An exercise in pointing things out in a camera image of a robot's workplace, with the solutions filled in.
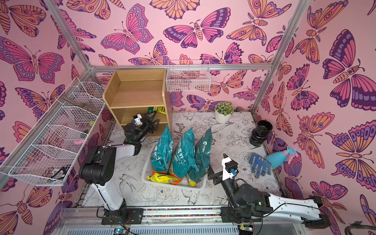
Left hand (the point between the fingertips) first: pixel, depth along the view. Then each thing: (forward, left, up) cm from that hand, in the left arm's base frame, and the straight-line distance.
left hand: (161, 114), depth 87 cm
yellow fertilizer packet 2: (+8, +2, -3) cm, 8 cm away
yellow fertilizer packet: (-35, -5, -8) cm, 36 cm away
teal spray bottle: (-20, -69, -17) cm, 74 cm away
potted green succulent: (+13, -40, -9) cm, 43 cm away
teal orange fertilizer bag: (-28, -15, -2) cm, 32 cm away
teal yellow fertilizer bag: (-28, -24, +5) cm, 37 cm away
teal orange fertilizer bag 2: (-36, -2, -11) cm, 38 cm away
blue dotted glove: (-22, -59, -19) cm, 65 cm away
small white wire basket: (+25, -16, +11) cm, 31 cm away
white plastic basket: (-36, -23, -16) cm, 45 cm away
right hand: (-31, -29, +4) cm, 43 cm away
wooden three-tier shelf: (+10, +20, +8) cm, 24 cm away
